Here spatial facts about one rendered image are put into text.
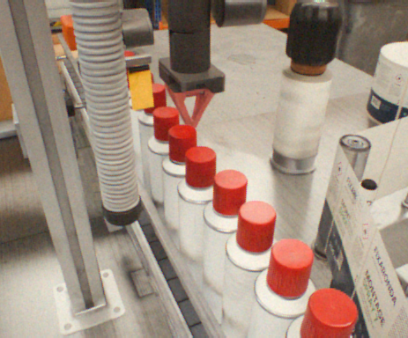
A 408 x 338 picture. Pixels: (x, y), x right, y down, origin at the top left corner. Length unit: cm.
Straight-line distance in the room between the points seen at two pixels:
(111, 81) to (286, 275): 19
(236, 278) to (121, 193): 13
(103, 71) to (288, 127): 48
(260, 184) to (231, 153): 11
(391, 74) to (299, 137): 31
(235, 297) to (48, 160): 23
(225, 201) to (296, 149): 37
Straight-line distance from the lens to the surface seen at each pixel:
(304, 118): 70
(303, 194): 72
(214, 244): 41
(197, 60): 56
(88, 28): 27
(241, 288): 39
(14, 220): 79
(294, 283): 32
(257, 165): 77
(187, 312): 53
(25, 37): 39
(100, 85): 28
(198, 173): 42
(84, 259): 53
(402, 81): 94
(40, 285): 66
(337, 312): 30
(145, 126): 58
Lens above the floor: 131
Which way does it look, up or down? 35 degrees down
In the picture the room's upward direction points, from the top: 1 degrees clockwise
